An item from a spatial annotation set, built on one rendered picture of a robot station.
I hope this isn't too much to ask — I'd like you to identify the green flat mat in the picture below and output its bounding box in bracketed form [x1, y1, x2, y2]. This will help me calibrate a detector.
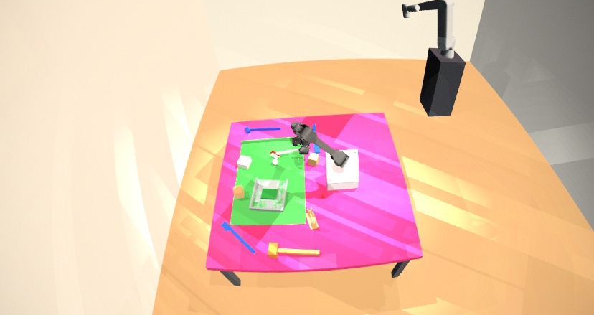
[230, 141, 306, 226]

